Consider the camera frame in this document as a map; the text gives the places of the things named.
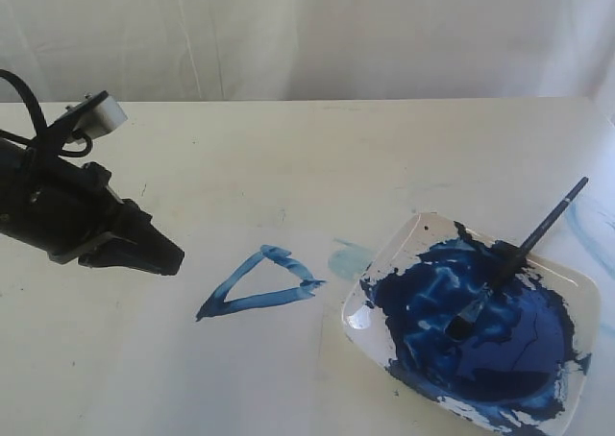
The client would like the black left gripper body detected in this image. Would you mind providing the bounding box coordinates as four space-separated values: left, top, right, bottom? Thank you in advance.
1 140 130 264

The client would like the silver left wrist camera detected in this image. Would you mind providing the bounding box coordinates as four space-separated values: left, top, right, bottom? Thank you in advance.
49 91 128 144

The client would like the black left camera cable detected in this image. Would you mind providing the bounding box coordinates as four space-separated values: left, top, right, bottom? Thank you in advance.
0 68 92 168

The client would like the white square paint plate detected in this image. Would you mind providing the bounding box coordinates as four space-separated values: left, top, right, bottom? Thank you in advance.
342 213 601 435

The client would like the black paintbrush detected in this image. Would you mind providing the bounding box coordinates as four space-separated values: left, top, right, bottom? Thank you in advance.
445 177 589 341

